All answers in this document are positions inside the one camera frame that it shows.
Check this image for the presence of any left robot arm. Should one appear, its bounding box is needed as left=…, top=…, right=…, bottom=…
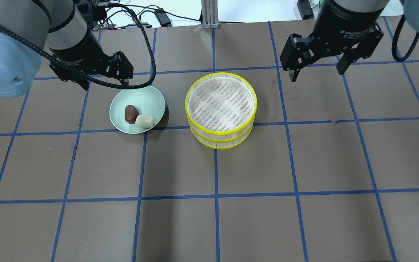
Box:
left=0, top=0, right=133, bottom=98

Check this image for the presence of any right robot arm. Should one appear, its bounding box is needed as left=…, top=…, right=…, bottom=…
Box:
left=280, top=0, right=419, bottom=82

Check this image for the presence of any yellow steamer layer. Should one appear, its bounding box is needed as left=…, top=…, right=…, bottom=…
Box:
left=189, top=118, right=254, bottom=150
left=184, top=72, right=258, bottom=136

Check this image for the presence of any yellow steamer top layer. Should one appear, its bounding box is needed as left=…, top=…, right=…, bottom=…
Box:
left=184, top=72, right=258, bottom=136

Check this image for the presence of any cream white bun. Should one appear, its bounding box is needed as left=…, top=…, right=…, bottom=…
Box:
left=135, top=115, right=155, bottom=129

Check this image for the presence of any dark red bun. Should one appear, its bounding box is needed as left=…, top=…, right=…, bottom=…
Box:
left=124, top=104, right=140, bottom=124

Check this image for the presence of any black power adapter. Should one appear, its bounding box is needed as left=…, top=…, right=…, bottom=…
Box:
left=153, top=8, right=172, bottom=28

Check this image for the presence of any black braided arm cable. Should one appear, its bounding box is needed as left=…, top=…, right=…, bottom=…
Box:
left=0, top=4, right=157, bottom=90

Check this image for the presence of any aluminium frame post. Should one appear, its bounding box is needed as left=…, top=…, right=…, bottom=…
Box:
left=201, top=0, right=220, bottom=29

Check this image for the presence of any mint green plate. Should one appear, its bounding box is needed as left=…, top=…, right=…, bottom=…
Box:
left=109, top=86, right=166, bottom=134

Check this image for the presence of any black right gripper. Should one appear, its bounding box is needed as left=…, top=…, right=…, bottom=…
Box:
left=279, top=0, right=384, bottom=82

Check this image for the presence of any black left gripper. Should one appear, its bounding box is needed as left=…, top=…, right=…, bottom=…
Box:
left=49, top=32, right=134, bottom=91

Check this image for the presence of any yellow steamer bottom layer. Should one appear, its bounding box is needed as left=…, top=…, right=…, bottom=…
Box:
left=189, top=118, right=254, bottom=150

